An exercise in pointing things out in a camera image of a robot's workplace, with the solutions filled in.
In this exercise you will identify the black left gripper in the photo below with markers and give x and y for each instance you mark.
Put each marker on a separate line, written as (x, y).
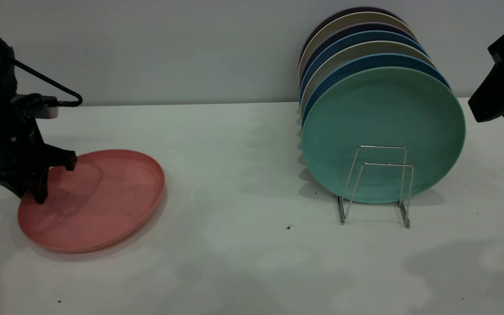
(11, 148)

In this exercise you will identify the pink round plate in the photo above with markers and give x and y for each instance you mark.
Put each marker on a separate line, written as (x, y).
(103, 205)

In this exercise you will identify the green round plate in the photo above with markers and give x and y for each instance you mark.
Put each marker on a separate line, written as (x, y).
(383, 118)

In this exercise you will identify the blue round plate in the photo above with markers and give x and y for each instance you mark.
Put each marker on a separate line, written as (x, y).
(379, 60)
(361, 36)

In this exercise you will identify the beige round plate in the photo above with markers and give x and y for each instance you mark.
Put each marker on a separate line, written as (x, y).
(357, 18)
(365, 48)

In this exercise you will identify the dark navy round plate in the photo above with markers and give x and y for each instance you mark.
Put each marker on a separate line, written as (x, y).
(357, 27)

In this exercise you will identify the dark purple round plate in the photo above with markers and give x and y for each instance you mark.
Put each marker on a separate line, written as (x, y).
(357, 9)

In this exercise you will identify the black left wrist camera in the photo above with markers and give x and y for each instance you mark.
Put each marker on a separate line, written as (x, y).
(37, 106)

